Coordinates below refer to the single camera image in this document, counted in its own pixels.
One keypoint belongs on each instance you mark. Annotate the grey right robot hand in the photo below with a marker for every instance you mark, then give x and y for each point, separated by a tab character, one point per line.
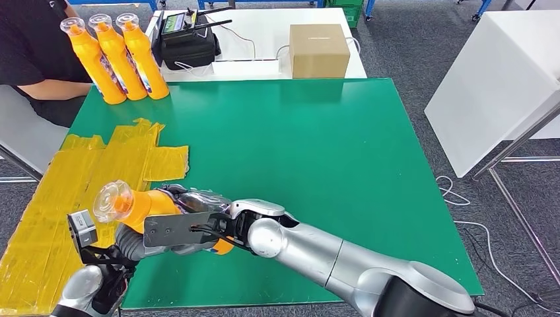
201	201

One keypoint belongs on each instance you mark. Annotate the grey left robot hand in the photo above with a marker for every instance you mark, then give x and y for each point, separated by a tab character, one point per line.
129	245

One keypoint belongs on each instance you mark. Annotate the orange bottle with clear cap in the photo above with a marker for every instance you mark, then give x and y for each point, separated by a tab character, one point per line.
140	205
146	59
120	63
95	68

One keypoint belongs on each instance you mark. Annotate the person's left forearm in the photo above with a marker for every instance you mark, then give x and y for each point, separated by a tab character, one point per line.
72	8

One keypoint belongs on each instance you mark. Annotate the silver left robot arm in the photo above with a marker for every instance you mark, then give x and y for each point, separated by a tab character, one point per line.
92	288

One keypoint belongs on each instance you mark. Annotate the person's right forearm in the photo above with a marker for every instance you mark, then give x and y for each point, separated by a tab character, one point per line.
54	89

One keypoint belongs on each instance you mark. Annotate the yellow taped sheet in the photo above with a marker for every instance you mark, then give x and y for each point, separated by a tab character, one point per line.
43	218

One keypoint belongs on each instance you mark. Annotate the flat white box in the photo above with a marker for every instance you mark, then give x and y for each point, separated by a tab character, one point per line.
244	69

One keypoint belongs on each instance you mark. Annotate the grey seat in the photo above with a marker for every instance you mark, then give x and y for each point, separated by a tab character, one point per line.
26	144

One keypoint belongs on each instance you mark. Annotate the black carry case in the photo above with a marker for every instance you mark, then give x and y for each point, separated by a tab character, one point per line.
187	51

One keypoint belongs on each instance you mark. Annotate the dark laptop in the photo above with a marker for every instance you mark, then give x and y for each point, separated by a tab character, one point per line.
155	43

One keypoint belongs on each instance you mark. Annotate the remote controller with antennas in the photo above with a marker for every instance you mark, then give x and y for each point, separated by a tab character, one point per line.
174	22

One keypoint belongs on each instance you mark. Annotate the brown cardboard box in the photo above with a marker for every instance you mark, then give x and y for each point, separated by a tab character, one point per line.
319	51

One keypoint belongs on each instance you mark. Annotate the person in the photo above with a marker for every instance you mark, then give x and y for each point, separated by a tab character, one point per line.
26	43

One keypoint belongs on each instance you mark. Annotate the green plastic crate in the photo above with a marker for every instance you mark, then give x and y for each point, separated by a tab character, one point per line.
352	14

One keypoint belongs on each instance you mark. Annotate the large white table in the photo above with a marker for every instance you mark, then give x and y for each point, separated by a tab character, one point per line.
494	87

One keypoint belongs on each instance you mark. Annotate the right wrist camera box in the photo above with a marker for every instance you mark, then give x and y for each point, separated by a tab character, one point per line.
183	229

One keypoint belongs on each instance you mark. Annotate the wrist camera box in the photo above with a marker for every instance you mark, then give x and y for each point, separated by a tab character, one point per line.
183	229
82	229

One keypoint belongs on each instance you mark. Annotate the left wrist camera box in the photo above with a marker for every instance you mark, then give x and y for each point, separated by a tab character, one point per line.
82	229

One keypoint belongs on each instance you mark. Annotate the blue metal frame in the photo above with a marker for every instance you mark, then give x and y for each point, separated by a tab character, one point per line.
262	2
118	1
420	1

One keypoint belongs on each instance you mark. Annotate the metal table leg frame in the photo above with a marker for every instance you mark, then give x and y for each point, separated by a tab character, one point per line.
516	145

